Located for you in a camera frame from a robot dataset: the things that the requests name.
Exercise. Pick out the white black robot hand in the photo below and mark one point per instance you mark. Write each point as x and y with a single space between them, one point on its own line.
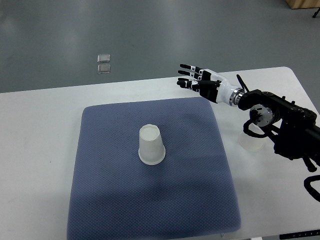
209 84

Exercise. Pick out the white paper cup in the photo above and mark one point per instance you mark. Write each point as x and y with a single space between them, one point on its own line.
151 149
252 143

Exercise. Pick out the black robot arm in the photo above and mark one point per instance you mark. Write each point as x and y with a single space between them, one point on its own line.
290 127

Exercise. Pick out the white paper cup on mat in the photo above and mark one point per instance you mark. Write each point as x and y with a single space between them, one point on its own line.
151 149

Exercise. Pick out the upper floor socket plate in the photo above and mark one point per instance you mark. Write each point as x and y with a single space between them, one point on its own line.
103 58

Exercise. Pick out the wooden furniture corner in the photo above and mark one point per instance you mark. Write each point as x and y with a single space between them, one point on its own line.
303 4

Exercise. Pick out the black tripod leg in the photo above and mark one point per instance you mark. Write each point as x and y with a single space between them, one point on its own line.
316 13

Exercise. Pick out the blue fabric mat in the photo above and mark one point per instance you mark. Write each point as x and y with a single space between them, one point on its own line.
115 196

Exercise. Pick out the black table control panel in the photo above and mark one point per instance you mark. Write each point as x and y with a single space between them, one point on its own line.
304 234

